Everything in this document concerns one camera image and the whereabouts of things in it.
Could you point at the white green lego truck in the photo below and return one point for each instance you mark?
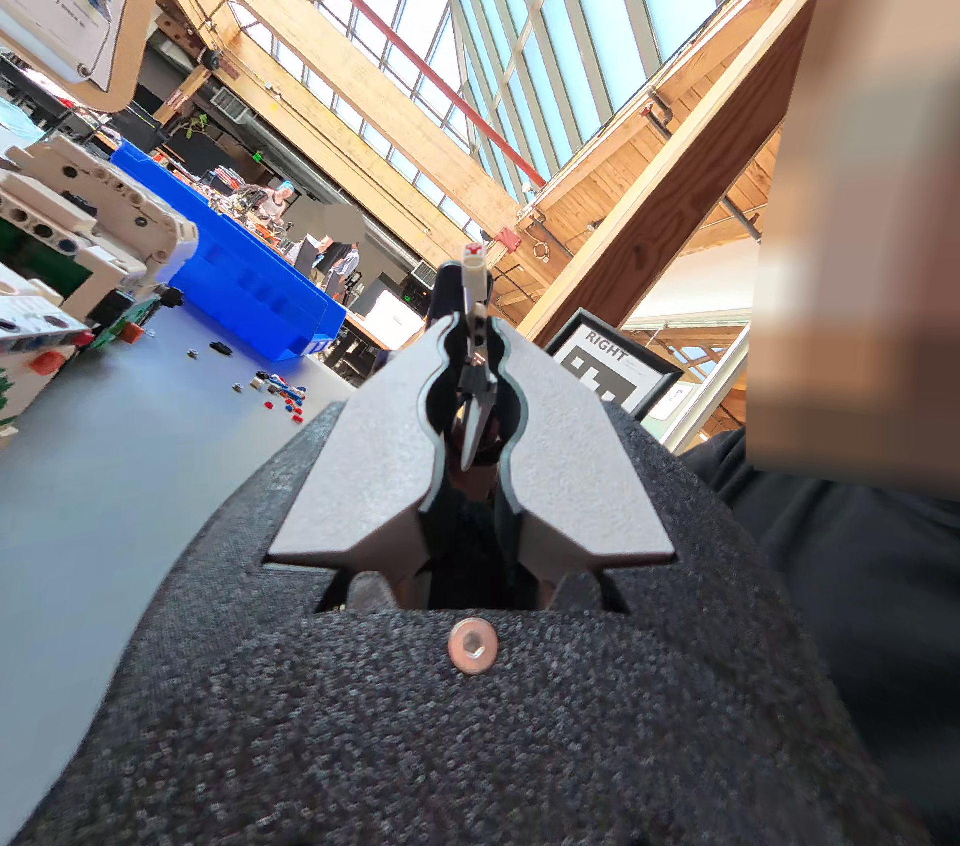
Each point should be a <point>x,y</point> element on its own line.
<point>82,215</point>

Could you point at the wooden sheet holder board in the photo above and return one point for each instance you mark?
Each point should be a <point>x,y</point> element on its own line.
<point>135,28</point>

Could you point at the pile of small lego pieces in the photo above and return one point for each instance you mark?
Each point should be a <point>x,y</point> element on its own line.
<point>281,394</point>

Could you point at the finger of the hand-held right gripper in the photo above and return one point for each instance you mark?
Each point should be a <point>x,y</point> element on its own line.
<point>472,437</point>

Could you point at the blue plastic bin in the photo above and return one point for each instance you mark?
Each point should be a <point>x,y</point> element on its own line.
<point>247,276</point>

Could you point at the orange lego piece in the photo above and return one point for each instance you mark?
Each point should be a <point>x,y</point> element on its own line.
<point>132,333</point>

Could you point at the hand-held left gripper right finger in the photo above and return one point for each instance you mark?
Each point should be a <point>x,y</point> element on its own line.
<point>585,478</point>

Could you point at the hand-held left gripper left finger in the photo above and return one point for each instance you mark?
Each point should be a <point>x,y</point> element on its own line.
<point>360,471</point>

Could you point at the red ceiling pipe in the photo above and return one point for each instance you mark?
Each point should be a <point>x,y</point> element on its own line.
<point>420,62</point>

